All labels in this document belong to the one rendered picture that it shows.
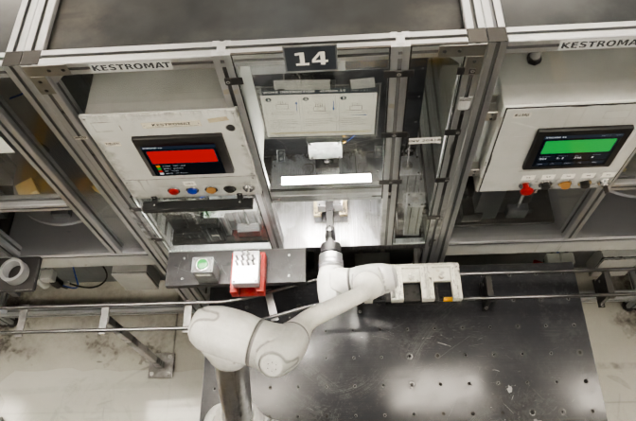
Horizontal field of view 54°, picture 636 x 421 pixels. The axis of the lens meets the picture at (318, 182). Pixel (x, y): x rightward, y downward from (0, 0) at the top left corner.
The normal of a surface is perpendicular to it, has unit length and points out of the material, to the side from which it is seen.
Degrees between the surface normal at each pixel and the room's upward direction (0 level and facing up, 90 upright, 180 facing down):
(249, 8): 0
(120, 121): 91
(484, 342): 0
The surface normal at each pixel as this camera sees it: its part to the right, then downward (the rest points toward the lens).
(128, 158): 0.01, 0.87
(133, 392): -0.07, -0.49
